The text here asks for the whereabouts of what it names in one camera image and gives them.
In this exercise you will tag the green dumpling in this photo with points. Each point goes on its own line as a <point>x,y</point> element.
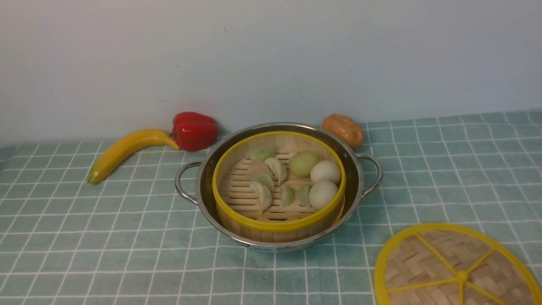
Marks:
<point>302,196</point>
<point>260,154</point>
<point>288,195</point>
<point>265,179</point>

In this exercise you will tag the green dumpling centre left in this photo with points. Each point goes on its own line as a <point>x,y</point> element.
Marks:
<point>265,179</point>

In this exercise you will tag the white dumpling centre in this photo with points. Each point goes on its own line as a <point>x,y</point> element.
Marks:
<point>278,169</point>

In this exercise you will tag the white dumpling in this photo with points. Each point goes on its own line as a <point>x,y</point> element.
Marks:
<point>278,169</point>
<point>263,194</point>

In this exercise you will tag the bamboo steamer basket yellow rim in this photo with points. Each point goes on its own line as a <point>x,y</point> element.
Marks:
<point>239,208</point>

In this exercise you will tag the green dumpling lower right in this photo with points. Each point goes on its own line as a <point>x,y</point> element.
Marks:
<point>302,196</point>

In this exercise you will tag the stainless steel two-handled pot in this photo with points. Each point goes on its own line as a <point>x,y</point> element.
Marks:
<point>363,175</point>

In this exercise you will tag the red bell pepper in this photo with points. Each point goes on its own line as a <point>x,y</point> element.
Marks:
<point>193,131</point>

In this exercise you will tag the yellow banana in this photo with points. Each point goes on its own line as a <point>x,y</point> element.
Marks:
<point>126,146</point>

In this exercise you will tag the white dumpling lower left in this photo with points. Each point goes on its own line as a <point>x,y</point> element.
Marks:
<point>263,194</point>

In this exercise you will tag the green dumpling lower middle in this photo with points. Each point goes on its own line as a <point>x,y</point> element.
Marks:
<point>288,195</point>

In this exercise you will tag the green round bun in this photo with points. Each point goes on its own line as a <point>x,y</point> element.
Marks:
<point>302,163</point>

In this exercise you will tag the green checkered tablecloth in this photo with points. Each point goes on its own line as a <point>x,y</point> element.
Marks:
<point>132,241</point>

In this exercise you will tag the pink dumpling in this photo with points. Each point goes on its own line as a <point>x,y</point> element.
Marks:
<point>258,167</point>

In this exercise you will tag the yellow rimmed woven steamer lid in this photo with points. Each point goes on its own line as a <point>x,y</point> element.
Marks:
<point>448,264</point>

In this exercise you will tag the green dumpling top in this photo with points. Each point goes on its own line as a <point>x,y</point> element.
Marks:
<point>260,154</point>

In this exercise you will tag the brown potato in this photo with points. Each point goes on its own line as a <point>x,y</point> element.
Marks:
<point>346,129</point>

